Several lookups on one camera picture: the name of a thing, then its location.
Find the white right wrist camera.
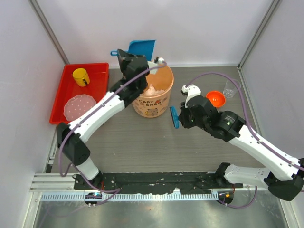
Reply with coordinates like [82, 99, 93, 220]
[181, 84, 201, 108]

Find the blue hand brush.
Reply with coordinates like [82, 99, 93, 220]
[170, 106, 179, 129]

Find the red plastic bin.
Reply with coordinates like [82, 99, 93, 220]
[49, 63, 109, 125]

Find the clear plastic cup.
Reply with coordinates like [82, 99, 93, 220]
[223, 79, 241, 98]

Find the white paper scrap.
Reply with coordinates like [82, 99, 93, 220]
[144, 84, 164, 96]

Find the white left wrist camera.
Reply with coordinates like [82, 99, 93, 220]
[147, 57, 164, 75]

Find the blue plastic dustpan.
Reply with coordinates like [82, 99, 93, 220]
[124, 39, 156, 61]

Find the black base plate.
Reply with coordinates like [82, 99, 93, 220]
[74, 172, 244, 196]

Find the clear plastic item in bin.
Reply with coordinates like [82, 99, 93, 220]
[63, 94, 96, 122]

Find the aluminium rail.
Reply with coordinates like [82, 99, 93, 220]
[29, 171, 290, 192]

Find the white cable duct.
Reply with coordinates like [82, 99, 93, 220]
[40, 191, 219, 202]

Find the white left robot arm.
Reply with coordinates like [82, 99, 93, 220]
[57, 49, 150, 190]

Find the orange capybara bucket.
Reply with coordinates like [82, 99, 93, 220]
[132, 66, 174, 118]

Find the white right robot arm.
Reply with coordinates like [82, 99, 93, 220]
[178, 95, 304, 201]

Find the orange bowl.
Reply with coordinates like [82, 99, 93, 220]
[206, 91, 226, 108]

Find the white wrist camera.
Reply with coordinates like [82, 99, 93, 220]
[181, 84, 201, 108]
[147, 57, 164, 75]

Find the yellow cup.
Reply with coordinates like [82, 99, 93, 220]
[72, 68, 90, 87]

